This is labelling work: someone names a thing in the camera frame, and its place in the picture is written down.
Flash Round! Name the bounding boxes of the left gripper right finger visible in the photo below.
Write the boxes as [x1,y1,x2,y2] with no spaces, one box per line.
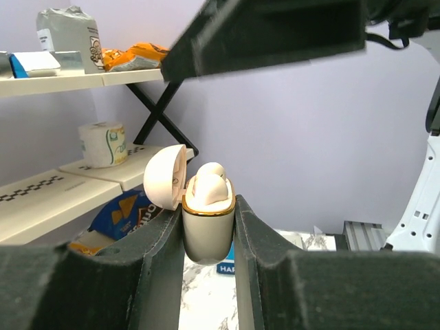
[234,196,439,329]

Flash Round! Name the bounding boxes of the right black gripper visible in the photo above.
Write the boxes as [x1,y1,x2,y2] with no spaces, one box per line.
[364,0,439,50]

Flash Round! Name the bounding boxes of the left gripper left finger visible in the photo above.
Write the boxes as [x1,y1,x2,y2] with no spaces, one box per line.
[1,210,185,329]

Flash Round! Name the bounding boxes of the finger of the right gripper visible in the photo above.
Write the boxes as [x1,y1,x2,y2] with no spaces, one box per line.
[161,0,366,82]

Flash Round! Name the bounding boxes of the beige earbud charging case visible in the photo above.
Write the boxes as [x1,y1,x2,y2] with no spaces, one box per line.
[143,144,237,265]

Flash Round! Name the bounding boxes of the beige stem earbud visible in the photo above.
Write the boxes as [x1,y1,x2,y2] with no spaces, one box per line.
[196,162,227,180]
[192,173,228,207]

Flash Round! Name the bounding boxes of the blue Harry's razor box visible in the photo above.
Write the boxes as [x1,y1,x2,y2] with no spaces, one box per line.
[216,243,235,275]

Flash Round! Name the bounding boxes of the orange snack bag lower shelf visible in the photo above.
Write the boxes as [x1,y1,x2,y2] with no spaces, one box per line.
[69,242,102,256]

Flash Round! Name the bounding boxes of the blue Doritos bag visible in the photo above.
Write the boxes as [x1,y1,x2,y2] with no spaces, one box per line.
[89,189,162,241]

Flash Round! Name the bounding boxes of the orange honey dijon chips bag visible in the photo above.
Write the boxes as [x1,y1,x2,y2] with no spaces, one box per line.
[102,43,169,72]

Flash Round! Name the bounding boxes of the toilet paper roll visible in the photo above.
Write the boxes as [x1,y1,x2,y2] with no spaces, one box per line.
[78,122,128,168]

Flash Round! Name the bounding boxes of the white popcorn tub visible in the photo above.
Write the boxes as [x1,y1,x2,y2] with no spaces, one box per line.
[36,5,105,74]

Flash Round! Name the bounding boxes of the silver blue toothpaste box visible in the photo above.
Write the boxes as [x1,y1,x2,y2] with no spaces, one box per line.
[10,52,61,78]

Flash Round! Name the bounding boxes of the grey toothpaste box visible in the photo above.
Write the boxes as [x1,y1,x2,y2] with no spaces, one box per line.
[0,51,14,80]

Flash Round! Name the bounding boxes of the aluminium rail frame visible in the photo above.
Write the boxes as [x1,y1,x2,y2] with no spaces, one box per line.
[343,221,388,251]

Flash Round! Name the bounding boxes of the black frame cream shelf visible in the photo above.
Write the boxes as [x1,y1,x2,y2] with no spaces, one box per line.
[0,68,200,245]

